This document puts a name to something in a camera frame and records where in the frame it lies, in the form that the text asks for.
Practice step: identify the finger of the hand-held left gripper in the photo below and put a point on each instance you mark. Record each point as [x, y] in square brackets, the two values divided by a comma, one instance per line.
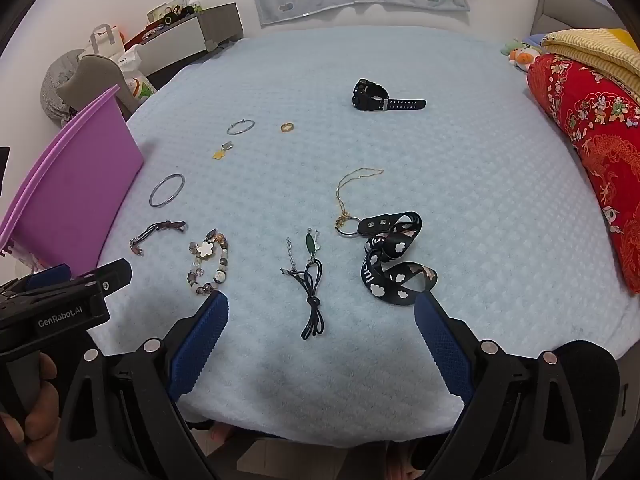
[115, 272]
[50, 276]

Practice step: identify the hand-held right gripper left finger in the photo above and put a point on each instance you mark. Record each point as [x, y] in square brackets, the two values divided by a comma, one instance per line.
[200, 345]

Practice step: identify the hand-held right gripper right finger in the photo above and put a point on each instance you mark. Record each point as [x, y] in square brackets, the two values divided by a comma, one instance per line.
[442, 345]

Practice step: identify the large plain silver bangle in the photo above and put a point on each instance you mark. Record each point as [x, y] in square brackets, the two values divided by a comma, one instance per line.
[149, 200]

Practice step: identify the purple plastic basin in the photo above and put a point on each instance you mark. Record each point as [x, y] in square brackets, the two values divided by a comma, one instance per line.
[75, 175]

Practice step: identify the black floral hair band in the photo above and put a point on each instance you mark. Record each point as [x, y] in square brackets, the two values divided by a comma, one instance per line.
[395, 247]

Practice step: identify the yellow flower charm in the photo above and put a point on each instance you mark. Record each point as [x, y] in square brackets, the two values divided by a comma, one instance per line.
[218, 156]

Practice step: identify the thin silver clasp bangle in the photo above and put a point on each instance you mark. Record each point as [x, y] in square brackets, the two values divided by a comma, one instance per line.
[241, 121]

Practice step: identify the black wrist watch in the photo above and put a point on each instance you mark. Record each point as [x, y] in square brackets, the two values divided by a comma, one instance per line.
[367, 92]

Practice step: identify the person's left hand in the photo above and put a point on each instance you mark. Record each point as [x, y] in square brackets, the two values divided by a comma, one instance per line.
[45, 400]

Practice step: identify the light blue blanket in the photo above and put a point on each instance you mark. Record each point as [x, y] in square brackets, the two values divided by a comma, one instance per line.
[450, 160]

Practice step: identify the printed plastic bag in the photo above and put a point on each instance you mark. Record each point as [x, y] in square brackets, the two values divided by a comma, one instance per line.
[135, 82]

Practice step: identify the grey checked cloth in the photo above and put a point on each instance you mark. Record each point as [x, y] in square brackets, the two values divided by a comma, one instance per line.
[55, 80]

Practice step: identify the grey chair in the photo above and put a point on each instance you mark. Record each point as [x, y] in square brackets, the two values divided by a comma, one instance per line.
[95, 72]

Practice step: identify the white tote bag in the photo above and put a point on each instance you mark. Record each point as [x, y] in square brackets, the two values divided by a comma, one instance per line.
[102, 40]

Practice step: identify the red box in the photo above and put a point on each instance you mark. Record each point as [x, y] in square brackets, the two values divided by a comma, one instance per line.
[137, 36]

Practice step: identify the grey bedside cabinet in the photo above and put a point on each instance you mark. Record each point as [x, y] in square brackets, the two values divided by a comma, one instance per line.
[170, 40]

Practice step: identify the black toy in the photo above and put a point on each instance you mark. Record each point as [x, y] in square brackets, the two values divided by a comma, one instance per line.
[172, 19]

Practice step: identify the red printed quilt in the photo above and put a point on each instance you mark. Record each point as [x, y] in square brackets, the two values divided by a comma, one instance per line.
[590, 125]

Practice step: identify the picture card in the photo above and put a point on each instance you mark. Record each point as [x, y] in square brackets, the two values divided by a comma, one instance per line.
[165, 7]

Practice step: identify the small colourful plush toy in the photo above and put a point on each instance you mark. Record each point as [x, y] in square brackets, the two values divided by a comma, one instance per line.
[525, 55]

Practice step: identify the yellow striped blanket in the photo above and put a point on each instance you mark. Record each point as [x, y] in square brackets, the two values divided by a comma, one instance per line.
[590, 45]

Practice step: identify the grey headboard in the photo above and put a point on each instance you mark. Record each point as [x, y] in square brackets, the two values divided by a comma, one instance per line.
[560, 10]

